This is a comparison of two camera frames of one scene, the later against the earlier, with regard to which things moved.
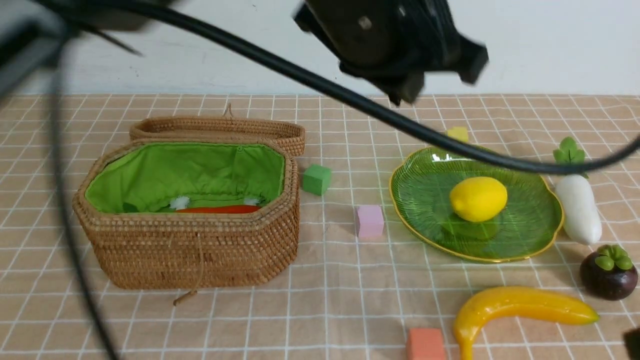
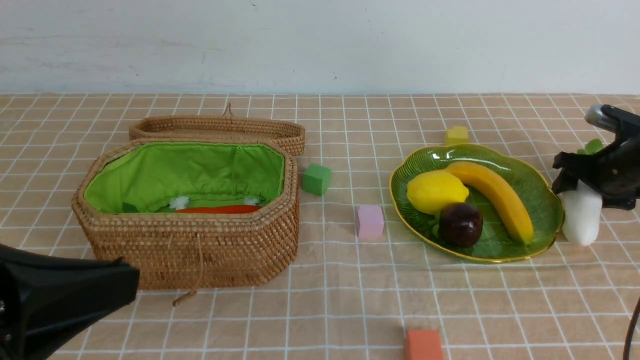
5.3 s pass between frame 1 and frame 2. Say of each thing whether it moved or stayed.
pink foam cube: stayed
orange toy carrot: stayed
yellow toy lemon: moved
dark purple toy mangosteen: moved
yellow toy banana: moved
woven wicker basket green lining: stayed
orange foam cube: stayed
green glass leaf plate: stayed
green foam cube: stayed
